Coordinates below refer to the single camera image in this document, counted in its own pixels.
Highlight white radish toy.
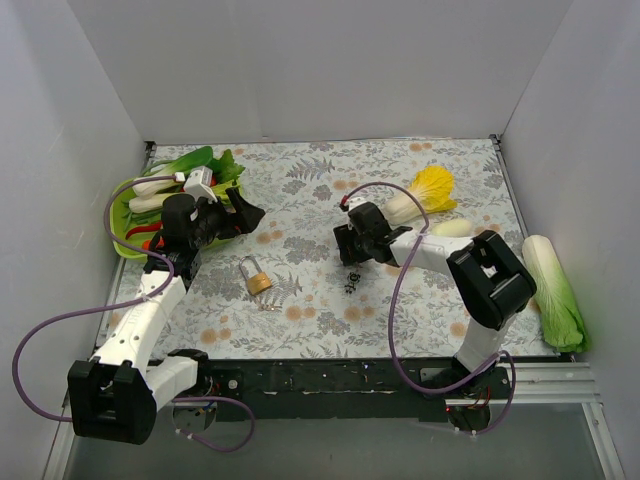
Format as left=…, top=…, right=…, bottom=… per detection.
left=430, top=218, right=472, bottom=237

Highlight brass keys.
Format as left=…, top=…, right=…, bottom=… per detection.
left=255, top=299, right=282, bottom=312

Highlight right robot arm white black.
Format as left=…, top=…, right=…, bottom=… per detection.
left=334, top=198, right=537, bottom=398

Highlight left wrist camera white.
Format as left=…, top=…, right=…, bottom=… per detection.
left=183, top=166, right=217, bottom=202

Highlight floral tablecloth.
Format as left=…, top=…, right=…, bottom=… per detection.
left=97, top=138, right=561, bottom=360

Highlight yellow napa cabbage toy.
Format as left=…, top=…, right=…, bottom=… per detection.
left=383, top=165, right=457, bottom=225

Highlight celery stalk toy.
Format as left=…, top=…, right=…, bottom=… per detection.
left=128, top=182, right=242, bottom=212

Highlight green lettuce leaf toy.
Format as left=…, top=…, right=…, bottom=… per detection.
left=205, top=149, right=245, bottom=198

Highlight green plastic tray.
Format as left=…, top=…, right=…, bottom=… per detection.
left=110, top=181, right=243, bottom=260

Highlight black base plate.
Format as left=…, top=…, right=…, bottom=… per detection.
left=154, top=357, right=494, bottom=424

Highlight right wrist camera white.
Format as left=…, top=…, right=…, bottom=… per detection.
left=339, top=196, right=367, bottom=212

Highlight bok choy toy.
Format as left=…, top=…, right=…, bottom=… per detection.
left=132, top=146, right=213, bottom=198

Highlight large green white cabbage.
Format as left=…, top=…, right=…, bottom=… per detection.
left=522, top=235, right=591, bottom=353

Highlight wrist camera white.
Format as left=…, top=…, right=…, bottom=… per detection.
left=339, top=196, right=367, bottom=212
left=183, top=166, right=217, bottom=202

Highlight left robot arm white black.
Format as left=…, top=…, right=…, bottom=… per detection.
left=67, top=188, right=265, bottom=445

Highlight large brass padlock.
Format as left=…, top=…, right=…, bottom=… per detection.
left=238, top=256, right=272, bottom=296

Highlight orange carrot toy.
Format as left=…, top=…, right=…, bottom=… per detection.
left=142, top=239, right=164, bottom=250

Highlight red chili pepper toy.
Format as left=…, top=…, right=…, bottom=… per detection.
left=125, top=221, right=162, bottom=240

